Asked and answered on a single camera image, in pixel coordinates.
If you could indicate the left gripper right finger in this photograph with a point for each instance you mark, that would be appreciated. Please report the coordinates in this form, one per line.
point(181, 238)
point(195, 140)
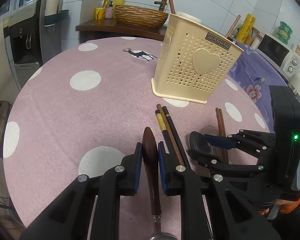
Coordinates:
point(210, 209)

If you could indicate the woven basket sink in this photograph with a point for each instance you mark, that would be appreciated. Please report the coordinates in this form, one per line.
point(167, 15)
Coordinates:
point(140, 16)

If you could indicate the yellow roll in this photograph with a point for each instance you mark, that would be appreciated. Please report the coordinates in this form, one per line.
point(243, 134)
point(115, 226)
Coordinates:
point(245, 28)

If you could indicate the yellow soap bottle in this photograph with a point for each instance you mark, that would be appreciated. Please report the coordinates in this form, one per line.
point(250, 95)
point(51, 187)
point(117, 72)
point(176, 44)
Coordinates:
point(118, 2)

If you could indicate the long brown chopstick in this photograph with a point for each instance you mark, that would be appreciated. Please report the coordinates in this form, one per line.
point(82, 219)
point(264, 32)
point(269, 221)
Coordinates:
point(233, 26)

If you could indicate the water dispenser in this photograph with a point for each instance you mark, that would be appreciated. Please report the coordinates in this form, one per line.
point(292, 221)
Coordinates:
point(29, 43)

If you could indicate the black gold chopstick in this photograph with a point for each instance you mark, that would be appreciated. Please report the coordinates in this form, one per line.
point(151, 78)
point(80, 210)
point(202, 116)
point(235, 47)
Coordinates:
point(162, 128)

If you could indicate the white microwave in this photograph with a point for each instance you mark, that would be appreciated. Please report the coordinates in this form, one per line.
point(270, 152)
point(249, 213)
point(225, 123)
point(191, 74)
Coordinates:
point(280, 56)

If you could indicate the clear plastic spoon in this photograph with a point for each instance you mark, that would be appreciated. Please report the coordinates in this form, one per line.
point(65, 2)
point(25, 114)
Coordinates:
point(209, 132)

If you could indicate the yellow cup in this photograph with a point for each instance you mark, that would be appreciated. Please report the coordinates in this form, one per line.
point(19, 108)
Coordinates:
point(100, 13)

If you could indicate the white rice cooker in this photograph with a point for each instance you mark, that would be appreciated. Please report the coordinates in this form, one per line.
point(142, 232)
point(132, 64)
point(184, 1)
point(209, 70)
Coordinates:
point(184, 15)

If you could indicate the reddish brown chopstick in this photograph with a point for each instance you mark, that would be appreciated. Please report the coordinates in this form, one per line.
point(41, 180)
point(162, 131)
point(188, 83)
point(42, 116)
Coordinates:
point(222, 133)

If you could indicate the paper cup stack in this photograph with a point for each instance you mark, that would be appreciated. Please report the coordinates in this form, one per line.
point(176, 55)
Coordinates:
point(52, 7)

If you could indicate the pink polka dot tablecloth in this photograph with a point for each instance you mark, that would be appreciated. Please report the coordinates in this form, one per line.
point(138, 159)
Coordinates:
point(87, 108)

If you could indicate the pink patterned cup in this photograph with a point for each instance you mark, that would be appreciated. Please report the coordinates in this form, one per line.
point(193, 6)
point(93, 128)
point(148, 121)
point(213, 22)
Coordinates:
point(109, 12)

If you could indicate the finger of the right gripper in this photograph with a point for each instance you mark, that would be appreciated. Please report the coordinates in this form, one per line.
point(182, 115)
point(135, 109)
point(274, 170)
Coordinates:
point(200, 148)
point(220, 142)

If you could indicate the metal spoon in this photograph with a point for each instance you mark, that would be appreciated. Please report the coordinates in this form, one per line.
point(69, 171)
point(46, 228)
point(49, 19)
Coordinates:
point(158, 234)

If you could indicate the beige plastic utensil holder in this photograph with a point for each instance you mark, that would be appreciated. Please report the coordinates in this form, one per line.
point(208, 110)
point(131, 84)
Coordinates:
point(193, 61)

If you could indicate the bamboo faucet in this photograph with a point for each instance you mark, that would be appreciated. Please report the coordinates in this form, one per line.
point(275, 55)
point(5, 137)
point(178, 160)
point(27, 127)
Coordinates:
point(162, 4)

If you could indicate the right hand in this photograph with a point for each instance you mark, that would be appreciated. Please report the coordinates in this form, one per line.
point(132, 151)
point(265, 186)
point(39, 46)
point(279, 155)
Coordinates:
point(287, 206)

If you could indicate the purple floral cloth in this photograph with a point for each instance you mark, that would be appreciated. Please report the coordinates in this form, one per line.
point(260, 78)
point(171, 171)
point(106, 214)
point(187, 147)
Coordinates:
point(254, 74)

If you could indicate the dark wooden spoon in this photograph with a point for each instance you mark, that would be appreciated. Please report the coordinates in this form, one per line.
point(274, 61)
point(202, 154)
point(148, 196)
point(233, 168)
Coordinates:
point(151, 162)

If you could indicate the dark wooden side table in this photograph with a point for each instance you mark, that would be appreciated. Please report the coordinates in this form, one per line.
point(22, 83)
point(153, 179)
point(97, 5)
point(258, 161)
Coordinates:
point(98, 29)

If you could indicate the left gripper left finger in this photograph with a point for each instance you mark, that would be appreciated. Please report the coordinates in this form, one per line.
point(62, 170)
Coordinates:
point(89, 208)

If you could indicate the green noodle cups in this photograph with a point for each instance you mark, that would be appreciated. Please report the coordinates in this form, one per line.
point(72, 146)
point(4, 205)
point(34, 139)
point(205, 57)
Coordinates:
point(283, 32)

